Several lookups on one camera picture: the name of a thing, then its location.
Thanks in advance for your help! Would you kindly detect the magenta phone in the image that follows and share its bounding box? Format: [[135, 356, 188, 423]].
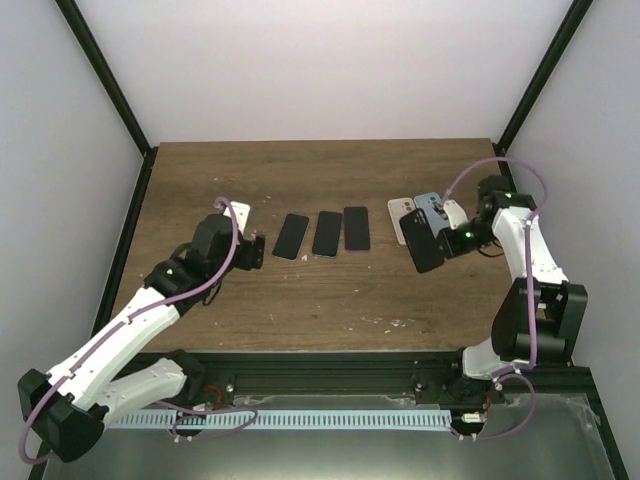
[[343, 206, 371, 252]]

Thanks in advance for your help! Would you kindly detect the light blue slotted cable duct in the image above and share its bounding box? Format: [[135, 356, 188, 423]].
[[112, 409, 451, 431]]

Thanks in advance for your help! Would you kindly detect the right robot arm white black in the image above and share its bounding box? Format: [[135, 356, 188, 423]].
[[433, 175, 588, 403]]

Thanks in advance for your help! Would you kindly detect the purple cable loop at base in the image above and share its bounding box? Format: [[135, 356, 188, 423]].
[[159, 399, 259, 443]]

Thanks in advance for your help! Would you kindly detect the silver blue phone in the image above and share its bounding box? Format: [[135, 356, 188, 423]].
[[272, 213, 309, 261]]

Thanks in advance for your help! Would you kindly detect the right black frame post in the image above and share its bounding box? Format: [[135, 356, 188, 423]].
[[493, 0, 594, 157]]

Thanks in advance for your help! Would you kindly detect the light blue phone case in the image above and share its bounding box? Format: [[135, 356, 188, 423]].
[[414, 192, 449, 237]]

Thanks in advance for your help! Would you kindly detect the left black frame post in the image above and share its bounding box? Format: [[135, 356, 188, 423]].
[[53, 0, 153, 156]]

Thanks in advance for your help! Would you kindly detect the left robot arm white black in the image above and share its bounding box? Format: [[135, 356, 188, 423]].
[[18, 202, 265, 465]]

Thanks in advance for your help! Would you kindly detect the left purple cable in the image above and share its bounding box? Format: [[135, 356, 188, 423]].
[[18, 195, 239, 466]]

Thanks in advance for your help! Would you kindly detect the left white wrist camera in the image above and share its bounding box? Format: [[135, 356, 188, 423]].
[[221, 201, 251, 236]]

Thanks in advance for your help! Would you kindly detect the black frame post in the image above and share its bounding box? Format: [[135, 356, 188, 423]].
[[53, 0, 153, 156], [493, 0, 594, 157]]

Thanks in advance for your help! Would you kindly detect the black phone case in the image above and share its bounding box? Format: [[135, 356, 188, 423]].
[[399, 208, 445, 274]]

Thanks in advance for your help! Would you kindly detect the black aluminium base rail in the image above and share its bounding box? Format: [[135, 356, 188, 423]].
[[169, 351, 516, 406]]

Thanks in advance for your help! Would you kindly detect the dark green phone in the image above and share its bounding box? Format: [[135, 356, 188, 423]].
[[311, 211, 343, 258]]

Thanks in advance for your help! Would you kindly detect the beige phone case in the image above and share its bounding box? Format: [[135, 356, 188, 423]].
[[387, 197, 415, 246]]

